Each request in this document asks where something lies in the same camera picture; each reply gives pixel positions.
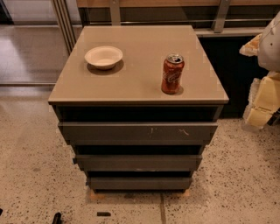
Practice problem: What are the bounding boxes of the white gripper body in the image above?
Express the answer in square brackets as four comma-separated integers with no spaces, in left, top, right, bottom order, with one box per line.
[243,72,280,122]

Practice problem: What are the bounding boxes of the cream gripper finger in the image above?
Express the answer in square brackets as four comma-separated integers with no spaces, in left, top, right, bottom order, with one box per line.
[245,108,272,128]

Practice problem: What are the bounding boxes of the grey top drawer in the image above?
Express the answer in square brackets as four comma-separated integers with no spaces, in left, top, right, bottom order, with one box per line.
[59,122,218,145]

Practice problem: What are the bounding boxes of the grey drawer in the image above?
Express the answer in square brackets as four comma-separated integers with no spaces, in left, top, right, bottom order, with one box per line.
[73,155,202,172]
[87,177,193,191]
[59,122,218,145]

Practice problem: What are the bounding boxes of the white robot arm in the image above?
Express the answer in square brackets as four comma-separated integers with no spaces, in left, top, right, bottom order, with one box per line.
[239,12,280,129]

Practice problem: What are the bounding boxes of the grey drawer cabinet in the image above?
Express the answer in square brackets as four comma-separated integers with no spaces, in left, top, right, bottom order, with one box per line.
[49,25,228,179]

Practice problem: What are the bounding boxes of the grey middle drawer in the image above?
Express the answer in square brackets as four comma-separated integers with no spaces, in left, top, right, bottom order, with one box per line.
[73,155,202,172]

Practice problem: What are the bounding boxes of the grey bottom drawer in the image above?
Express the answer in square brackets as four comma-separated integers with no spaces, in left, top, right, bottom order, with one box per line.
[87,177,193,191]

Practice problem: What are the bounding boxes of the red soda can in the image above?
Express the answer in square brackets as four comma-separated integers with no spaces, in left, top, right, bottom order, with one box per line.
[161,53,185,95]

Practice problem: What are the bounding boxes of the white paper bowl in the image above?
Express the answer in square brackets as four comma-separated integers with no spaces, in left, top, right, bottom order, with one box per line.
[85,46,123,70]

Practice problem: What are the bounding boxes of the small black floor block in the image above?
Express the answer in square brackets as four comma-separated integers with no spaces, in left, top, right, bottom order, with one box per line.
[97,212,111,217]

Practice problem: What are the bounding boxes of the black object at floor edge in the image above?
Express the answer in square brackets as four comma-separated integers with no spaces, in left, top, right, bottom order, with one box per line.
[52,213,62,224]

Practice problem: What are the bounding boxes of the metal floor post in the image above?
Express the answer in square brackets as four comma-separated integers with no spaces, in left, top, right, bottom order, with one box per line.
[51,0,76,55]

